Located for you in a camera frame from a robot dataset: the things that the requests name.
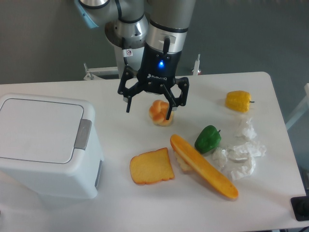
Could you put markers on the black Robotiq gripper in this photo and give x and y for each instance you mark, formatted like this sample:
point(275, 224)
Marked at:
point(156, 75)

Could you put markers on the white plastic trash can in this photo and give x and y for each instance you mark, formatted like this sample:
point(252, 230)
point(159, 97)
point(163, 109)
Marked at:
point(50, 144)

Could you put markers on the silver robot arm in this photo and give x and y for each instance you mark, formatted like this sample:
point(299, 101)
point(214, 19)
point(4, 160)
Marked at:
point(173, 15)

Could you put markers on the knotted bread roll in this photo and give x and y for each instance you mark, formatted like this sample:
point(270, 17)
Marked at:
point(158, 112)

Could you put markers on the green bell pepper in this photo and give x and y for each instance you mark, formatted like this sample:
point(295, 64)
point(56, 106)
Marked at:
point(208, 139)

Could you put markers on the yellow bell pepper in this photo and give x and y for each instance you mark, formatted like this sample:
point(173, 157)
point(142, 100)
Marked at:
point(238, 100)

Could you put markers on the toast bread slice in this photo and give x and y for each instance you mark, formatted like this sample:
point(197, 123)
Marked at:
point(151, 167)

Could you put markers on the small bread piece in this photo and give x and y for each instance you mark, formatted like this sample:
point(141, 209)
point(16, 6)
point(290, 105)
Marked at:
point(185, 168)

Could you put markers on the long orange baguette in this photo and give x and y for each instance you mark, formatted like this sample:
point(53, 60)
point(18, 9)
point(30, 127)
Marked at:
point(200, 165)

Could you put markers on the small crumpled paper ball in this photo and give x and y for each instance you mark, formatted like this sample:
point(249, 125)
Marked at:
point(220, 157)

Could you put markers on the crumpled white paper upper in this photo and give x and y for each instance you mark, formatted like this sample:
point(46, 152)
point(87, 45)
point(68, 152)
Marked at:
point(245, 129)

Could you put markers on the crumpled white paper large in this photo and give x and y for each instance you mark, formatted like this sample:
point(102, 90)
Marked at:
point(240, 160)

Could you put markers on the black device at edge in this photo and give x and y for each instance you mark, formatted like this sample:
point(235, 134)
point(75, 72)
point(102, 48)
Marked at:
point(300, 207)

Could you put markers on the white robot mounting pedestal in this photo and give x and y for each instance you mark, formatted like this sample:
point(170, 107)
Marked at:
point(116, 70)

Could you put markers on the white frame at right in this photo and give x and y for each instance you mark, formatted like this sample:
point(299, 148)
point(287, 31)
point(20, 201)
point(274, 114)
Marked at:
point(300, 109)

